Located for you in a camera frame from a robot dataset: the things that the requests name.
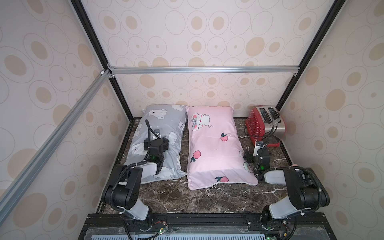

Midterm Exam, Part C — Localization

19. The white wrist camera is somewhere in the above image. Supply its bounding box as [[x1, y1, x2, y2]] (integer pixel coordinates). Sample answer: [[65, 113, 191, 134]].
[[154, 130, 161, 138], [253, 141, 264, 156]]

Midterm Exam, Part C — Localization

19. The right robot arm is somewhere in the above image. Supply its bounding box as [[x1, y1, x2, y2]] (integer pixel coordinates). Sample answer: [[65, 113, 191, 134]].
[[240, 149, 331, 224]]

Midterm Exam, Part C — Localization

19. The pink cartoon print pillow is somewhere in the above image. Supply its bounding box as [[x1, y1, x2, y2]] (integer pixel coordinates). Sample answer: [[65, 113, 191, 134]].
[[187, 106, 259, 190]]

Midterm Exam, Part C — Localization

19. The red and silver toaster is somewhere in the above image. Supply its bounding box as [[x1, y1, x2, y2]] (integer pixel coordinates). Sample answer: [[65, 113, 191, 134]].
[[246, 106, 286, 148]]

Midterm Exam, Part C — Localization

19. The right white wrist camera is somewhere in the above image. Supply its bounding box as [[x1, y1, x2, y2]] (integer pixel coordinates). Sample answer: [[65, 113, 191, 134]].
[[253, 141, 264, 156]]

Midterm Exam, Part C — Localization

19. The horizontal aluminium frame bar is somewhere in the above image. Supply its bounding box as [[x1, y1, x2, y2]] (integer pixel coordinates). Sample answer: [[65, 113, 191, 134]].
[[101, 66, 300, 77]]

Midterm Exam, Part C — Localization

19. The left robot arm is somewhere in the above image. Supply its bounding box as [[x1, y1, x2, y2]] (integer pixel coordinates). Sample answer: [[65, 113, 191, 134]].
[[102, 120, 169, 226]]

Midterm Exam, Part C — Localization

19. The left diagonal aluminium bar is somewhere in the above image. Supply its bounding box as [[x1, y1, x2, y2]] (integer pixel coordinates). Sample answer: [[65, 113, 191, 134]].
[[1, 69, 111, 225]]

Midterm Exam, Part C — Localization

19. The grey bear print pillow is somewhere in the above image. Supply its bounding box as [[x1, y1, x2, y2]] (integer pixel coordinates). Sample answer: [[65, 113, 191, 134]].
[[125, 105, 187, 184]]

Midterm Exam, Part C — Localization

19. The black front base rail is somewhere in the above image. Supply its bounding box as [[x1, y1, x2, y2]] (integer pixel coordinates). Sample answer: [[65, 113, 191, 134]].
[[78, 213, 336, 240]]

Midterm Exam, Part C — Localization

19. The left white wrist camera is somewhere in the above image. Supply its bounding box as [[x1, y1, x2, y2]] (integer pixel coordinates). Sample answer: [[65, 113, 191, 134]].
[[154, 130, 161, 138]]

